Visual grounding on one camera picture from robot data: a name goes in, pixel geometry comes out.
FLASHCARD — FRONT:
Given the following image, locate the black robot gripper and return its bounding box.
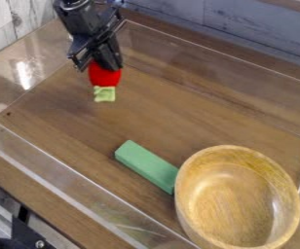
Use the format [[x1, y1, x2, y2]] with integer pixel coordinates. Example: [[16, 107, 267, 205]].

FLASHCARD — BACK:
[[54, 0, 125, 71]]

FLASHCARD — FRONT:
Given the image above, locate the red knitted strawberry toy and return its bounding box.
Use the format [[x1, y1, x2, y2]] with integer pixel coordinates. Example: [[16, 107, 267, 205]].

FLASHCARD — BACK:
[[88, 62, 123, 102]]

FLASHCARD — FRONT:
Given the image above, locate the wooden bowl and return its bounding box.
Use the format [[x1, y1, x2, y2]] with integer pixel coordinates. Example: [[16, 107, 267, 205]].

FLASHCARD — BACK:
[[176, 145, 300, 249]]

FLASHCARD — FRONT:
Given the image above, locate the green rectangular block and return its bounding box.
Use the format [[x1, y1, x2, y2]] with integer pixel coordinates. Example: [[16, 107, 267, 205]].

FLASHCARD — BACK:
[[115, 140, 179, 195]]

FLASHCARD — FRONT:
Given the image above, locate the black device with screw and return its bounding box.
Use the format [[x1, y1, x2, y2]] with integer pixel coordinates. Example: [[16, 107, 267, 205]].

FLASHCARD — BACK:
[[0, 218, 57, 249]]

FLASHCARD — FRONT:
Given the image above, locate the clear acrylic back wall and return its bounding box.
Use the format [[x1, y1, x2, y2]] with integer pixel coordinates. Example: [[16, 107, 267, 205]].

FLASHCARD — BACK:
[[119, 20, 300, 135]]

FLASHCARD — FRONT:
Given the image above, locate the clear acrylic wall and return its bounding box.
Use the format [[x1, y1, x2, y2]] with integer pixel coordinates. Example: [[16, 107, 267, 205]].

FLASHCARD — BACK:
[[0, 125, 199, 249], [119, 20, 300, 135]]

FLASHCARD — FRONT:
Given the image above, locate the clear acrylic front wall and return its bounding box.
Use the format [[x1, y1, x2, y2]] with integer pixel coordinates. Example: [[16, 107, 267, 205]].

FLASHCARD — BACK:
[[0, 125, 199, 249]]

